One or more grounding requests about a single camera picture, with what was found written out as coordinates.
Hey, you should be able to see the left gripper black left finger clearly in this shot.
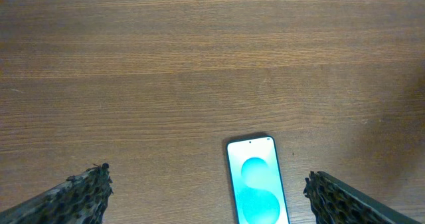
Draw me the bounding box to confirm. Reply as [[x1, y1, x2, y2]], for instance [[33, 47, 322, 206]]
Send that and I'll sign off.
[[1, 163, 113, 224]]

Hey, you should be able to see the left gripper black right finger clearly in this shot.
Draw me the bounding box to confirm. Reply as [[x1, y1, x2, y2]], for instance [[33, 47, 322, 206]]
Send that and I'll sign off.
[[303, 171, 420, 224]]

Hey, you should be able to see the blue screen smartphone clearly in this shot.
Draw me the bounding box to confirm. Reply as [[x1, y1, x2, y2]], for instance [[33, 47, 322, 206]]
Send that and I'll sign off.
[[226, 136, 290, 224]]

